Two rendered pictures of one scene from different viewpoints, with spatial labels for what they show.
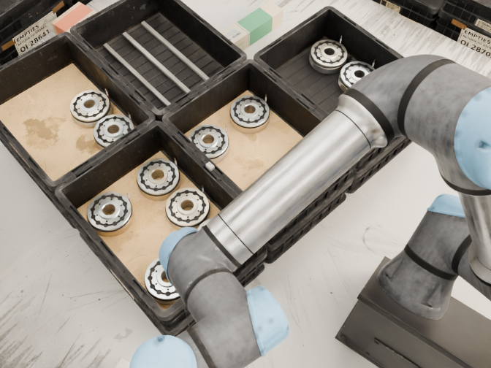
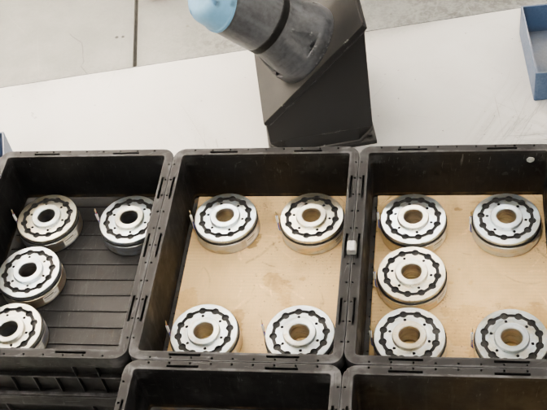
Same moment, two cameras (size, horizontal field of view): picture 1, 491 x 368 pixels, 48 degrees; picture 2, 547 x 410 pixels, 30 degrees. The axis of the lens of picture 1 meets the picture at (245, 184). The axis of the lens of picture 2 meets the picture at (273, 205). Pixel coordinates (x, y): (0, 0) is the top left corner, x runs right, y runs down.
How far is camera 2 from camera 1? 148 cm
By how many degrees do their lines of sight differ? 62
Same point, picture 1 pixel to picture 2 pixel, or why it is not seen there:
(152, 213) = (456, 316)
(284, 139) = (205, 284)
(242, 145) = (260, 315)
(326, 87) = (72, 307)
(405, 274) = (304, 19)
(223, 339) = not seen: outside the picture
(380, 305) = (356, 10)
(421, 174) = not seen: hidden behind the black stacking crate
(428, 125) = not seen: outside the picture
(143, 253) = (509, 279)
